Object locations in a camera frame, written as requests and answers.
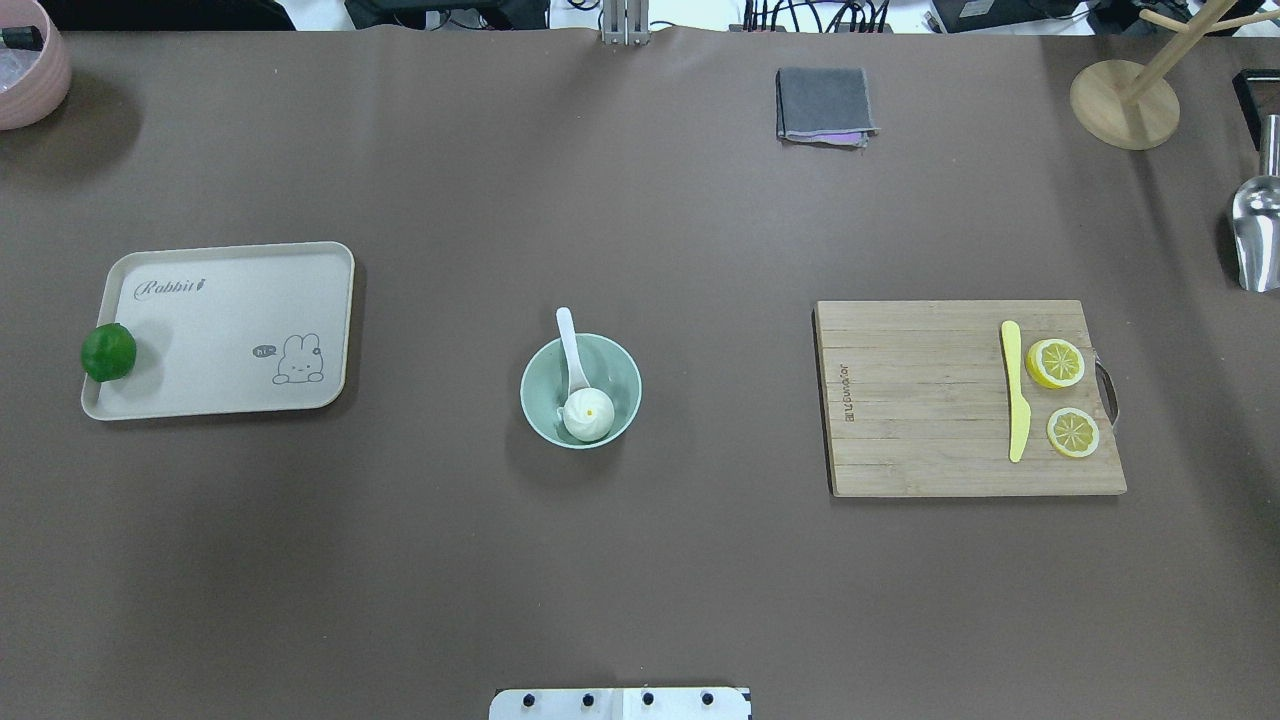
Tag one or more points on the wooden mug tree stand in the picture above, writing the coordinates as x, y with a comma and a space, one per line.
1130, 105

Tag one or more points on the mint green bowl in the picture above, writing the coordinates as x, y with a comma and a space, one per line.
544, 386

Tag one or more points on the grey folded cloth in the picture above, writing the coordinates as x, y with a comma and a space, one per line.
824, 105

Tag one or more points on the green lime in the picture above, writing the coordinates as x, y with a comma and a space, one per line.
108, 353

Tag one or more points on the white steamed bun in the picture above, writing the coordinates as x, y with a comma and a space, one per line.
588, 414

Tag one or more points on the pink bowl with ice cubes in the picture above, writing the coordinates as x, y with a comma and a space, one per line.
34, 82

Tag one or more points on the yellow plastic knife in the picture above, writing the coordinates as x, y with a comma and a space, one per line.
1019, 408

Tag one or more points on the white ceramic spoon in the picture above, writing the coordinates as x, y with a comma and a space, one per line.
576, 377

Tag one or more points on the cream rabbit tray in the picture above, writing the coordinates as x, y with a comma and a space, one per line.
239, 329

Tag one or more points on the bamboo cutting board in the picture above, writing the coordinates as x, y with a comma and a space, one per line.
917, 405

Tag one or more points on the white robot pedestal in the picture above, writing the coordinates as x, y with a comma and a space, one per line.
667, 702

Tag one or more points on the lemon slice near handle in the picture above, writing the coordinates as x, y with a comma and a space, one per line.
1055, 363

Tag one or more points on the metal scoop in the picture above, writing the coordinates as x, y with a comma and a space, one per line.
1255, 217

